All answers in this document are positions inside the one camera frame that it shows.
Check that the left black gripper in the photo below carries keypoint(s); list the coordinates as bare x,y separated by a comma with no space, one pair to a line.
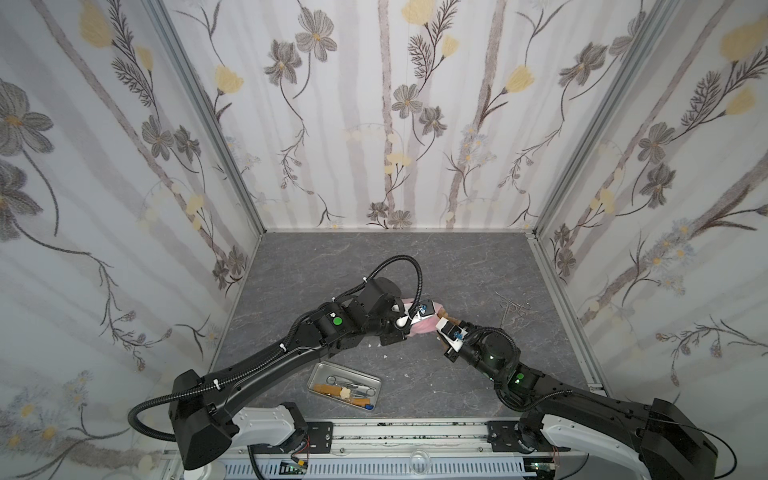
395,330

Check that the pink teddy hoodie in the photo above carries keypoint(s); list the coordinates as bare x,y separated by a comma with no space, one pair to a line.
425,320

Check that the brown teddy bear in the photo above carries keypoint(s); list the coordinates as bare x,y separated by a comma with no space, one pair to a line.
442,314

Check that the wooden brush in tray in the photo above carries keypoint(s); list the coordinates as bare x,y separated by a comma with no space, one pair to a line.
344,395

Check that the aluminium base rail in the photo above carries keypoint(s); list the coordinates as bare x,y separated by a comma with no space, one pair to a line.
405,449

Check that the metal tray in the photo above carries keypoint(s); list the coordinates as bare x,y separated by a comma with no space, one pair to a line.
322,370

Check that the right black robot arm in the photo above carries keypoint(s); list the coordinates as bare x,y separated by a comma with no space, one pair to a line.
656,440

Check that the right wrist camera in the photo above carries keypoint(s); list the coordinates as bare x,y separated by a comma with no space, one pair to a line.
452,331

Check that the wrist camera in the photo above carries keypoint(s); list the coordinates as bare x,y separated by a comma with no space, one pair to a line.
452,331
410,312

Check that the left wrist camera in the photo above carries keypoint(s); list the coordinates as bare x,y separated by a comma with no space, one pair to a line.
410,312

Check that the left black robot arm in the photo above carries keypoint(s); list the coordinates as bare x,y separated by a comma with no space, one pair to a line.
204,408

